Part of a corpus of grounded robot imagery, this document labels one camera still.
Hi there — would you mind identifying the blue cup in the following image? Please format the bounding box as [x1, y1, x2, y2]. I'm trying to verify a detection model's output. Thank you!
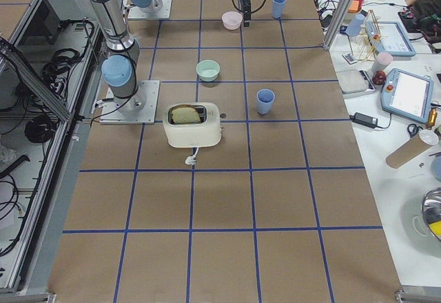
[256, 88, 275, 115]
[272, 0, 287, 19]

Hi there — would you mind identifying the metal bowl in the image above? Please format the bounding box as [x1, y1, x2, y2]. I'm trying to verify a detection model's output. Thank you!
[412, 187, 440, 242]

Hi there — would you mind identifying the toast slice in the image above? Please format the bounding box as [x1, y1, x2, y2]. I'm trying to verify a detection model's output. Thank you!
[171, 106, 201, 124]

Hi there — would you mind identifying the teach pendant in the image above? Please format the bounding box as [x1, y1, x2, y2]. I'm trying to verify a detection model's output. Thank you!
[365, 21, 416, 57]
[380, 68, 433, 123]

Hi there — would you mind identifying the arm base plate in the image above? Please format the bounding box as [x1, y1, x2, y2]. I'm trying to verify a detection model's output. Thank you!
[99, 80, 160, 125]
[121, 0, 172, 21]

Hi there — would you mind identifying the kitchen scale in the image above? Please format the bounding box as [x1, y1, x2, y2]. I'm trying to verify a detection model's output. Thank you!
[336, 70, 376, 98]

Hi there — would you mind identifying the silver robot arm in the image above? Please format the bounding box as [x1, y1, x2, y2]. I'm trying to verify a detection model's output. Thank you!
[90, 0, 162, 113]

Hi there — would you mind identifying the teach pendant far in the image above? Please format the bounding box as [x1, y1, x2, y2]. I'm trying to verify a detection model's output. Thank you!
[365, 21, 416, 57]

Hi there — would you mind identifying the black power adapter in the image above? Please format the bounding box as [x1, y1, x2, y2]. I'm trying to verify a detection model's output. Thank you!
[349, 112, 378, 129]

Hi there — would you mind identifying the aluminium frame post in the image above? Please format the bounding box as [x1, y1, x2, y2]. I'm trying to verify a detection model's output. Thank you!
[322, 0, 353, 50]

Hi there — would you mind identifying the white toaster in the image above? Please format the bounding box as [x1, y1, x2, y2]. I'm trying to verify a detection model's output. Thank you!
[163, 103, 222, 148]

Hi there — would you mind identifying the teach pendant near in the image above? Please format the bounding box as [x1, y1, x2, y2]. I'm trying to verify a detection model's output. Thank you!
[380, 68, 433, 123]

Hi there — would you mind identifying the pink bowl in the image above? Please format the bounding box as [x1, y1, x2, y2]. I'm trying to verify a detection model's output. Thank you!
[221, 11, 243, 30]

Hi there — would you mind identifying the green bowl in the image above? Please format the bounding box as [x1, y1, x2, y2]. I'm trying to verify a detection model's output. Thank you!
[196, 60, 221, 82]

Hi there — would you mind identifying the cardboard tube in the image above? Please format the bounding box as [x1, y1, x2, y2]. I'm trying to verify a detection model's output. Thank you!
[385, 129, 439, 169]

